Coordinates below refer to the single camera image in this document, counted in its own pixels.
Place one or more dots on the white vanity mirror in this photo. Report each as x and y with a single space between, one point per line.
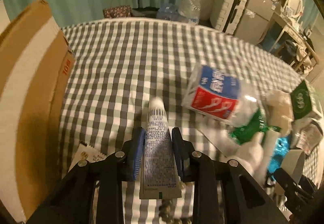
293 9

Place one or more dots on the white blue printed tube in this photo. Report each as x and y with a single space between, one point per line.
159 178

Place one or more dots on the green white carton box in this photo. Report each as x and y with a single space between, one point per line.
305 102

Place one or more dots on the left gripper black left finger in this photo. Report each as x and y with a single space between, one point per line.
72 200

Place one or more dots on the white black courier bag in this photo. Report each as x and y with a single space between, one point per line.
306 134

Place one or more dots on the white hard-shell suitcase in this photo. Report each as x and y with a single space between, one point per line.
226 14

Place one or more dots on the pack of water bottles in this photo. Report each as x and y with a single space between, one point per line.
168 11

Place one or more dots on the patterned brown bag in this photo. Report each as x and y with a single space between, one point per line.
118 12

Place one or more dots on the large clear water jug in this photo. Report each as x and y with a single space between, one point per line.
190 9

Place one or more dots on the white printed paper leaflet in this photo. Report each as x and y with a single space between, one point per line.
86 152

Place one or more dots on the cyan plastic packet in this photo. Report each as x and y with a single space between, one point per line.
282 147

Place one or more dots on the silver mini fridge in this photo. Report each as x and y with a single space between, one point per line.
254 20

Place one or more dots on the brown cardboard box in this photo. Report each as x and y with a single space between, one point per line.
36 63

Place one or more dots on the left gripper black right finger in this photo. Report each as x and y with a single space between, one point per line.
223 192

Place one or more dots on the white desk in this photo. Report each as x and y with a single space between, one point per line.
285 42

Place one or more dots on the green plastic wrapper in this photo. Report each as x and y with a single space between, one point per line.
256 124

